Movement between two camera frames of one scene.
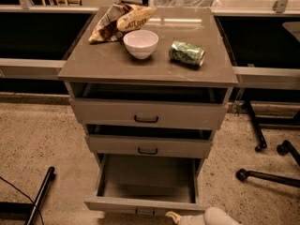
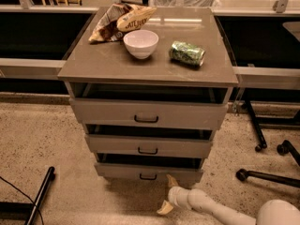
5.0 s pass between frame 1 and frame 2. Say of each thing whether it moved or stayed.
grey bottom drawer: moved
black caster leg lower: stayed
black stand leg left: stayed
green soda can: stayed
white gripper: moved
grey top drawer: stayed
